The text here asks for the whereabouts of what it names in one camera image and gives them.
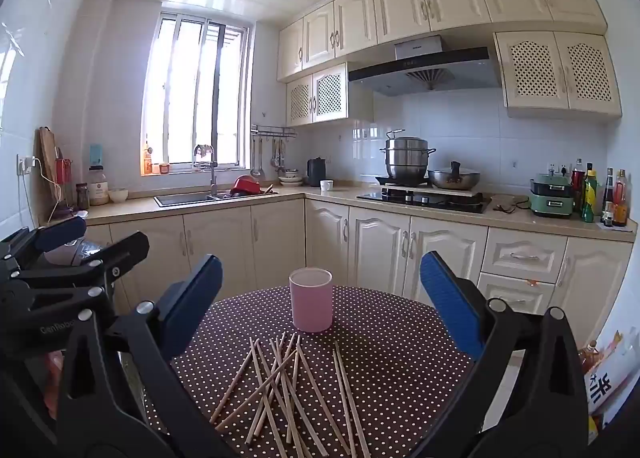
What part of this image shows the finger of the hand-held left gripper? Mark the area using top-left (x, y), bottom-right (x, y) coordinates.
top-left (0, 216), bottom-right (87, 271)
top-left (0, 232), bottom-right (151, 311)

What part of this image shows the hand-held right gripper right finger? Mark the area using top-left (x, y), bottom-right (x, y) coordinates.
top-left (410, 251), bottom-right (591, 458)

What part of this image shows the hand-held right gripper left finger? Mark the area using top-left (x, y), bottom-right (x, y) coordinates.
top-left (54, 254), bottom-right (237, 458)

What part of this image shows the pink cup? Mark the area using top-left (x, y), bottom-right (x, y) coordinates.
top-left (289, 267), bottom-right (334, 334)

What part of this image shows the pile of wooden chopsticks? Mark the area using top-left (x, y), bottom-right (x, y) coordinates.
top-left (209, 333), bottom-right (360, 458)

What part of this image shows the silver rice cooker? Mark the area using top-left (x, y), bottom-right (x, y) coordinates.
top-left (45, 238), bottom-right (107, 268)

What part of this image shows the large plastic jar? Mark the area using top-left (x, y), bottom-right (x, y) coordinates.
top-left (88, 165), bottom-right (110, 206)

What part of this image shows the cream cabinet drawer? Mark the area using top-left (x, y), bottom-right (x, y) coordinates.
top-left (477, 273), bottom-right (556, 315)
top-left (482, 227), bottom-right (568, 284)

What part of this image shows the wooden cutting board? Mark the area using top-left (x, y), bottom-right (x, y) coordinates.
top-left (39, 127), bottom-right (63, 199)

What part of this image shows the stainless steel sink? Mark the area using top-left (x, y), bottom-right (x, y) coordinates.
top-left (153, 190), bottom-right (236, 208)

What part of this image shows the cream base cabinet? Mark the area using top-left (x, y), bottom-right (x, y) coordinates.
top-left (85, 198), bottom-right (633, 354)

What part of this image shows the brown polka dot tablecloth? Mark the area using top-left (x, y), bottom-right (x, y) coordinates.
top-left (145, 285), bottom-right (473, 458)

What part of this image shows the black glass gas cooktop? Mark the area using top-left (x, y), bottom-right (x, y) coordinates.
top-left (356, 188), bottom-right (493, 215)

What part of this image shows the steel kitchen faucet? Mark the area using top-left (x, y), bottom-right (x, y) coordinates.
top-left (194, 144), bottom-right (219, 197)

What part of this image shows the steel wok with lid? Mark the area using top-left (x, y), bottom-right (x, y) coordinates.
top-left (427, 161), bottom-right (481, 190)

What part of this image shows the beige kitchen countertop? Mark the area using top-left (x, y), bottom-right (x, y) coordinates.
top-left (40, 184), bottom-right (638, 244)

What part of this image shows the red pot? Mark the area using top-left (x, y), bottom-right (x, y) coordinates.
top-left (231, 175), bottom-right (261, 197)

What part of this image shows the green electric multi cooker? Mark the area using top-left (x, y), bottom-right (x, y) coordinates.
top-left (529, 173), bottom-right (575, 219)

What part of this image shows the cooking oil bottle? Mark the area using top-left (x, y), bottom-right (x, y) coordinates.
top-left (577, 340), bottom-right (601, 380)

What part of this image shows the stainless steel steamer pot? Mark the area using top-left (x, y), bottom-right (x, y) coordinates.
top-left (380, 130), bottom-right (437, 181)

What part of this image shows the dark soda bottle red label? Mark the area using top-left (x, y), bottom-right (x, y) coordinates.
top-left (571, 159), bottom-right (586, 211)

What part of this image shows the green bottle yellow label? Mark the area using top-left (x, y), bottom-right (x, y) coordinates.
top-left (581, 164), bottom-right (599, 223)

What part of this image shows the barred kitchen window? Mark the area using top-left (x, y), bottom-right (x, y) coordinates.
top-left (141, 12), bottom-right (253, 176)

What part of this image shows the black electric kettle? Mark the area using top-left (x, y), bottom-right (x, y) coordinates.
top-left (306, 157), bottom-right (327, 187)

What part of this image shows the printed rice bag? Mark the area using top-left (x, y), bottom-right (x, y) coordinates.
top-left (587, 332), bottom-right (640, 434)

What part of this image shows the dark soy sauce bottle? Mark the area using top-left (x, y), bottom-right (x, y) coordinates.
top-left (601, 168), bottom-right (616, 227)

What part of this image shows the orange red sauce bottle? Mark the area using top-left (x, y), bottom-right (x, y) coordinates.
top-left (614, 169), bottom-right (629, 227)

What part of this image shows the black range hood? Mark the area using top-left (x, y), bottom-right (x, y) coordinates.
top-left (348, 35), bottom-right (502, 97)

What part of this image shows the small cream lattice door cabinet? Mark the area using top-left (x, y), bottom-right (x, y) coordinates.
top-left (286, 63), bottom-right (373, 127)

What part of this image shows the large cream lattice door cabinet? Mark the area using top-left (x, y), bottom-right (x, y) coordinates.
top-left (494, 30), bottom-right (622, 119)

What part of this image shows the white charging cable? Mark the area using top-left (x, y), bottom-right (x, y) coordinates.
top-left (30, 158), bottom-right (65, 223)

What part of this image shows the metal wall utensil rail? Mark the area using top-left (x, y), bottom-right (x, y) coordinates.
top-left (250, 124), bottom-right (297, 140)

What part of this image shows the cream upper wall cabinet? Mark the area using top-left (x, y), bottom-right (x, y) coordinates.
top-left (276, 0), bottom-right (608, 84)

